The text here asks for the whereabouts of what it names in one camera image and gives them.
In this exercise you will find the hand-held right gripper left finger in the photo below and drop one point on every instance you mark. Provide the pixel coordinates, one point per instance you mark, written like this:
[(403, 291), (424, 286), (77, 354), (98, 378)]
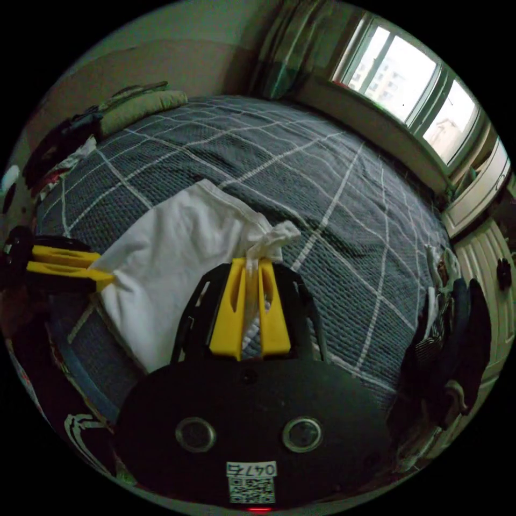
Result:
[(227, 314)]

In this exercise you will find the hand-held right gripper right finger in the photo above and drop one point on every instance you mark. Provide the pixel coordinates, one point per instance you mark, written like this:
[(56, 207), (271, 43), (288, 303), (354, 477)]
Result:
[(275, 322)]

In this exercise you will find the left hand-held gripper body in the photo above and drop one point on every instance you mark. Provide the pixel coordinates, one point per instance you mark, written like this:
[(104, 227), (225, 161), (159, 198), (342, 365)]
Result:
[(18, 250)]

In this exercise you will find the white short sleeve shirt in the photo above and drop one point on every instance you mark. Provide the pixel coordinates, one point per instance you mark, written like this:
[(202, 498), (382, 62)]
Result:
[(173, 258)]

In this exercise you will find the pile of clothes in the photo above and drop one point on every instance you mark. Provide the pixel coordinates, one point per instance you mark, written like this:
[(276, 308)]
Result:
[(56, 157), (455, 322)]

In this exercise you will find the person's body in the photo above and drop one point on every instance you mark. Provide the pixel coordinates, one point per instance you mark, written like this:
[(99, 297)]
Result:
[(44, 383)]

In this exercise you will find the olive green pillow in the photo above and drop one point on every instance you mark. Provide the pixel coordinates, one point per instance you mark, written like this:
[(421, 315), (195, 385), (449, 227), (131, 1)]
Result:
[(141, 109)]

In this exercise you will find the white cupboard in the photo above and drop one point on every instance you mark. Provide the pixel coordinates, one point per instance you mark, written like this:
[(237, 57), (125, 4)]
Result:
[(479, 225)]

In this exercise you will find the green curtain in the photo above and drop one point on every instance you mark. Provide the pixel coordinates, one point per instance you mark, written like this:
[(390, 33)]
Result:
[(294, 48)]

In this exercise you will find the window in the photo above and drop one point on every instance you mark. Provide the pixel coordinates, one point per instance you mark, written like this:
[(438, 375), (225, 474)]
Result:
[(407, 80)]

